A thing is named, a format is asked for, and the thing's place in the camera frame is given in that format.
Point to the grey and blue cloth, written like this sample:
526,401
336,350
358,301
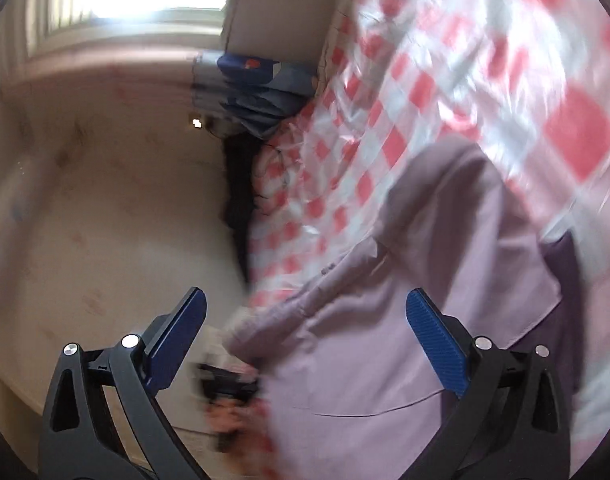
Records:
255,100

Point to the dark cloth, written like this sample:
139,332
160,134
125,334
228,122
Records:
240,200

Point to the pink checked bed sheet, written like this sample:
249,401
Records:
485,60

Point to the lavender and purple jacket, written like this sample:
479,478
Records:
435,240

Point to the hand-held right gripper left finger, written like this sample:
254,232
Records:
177,330

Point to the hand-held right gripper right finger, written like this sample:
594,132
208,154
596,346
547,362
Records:
435,335

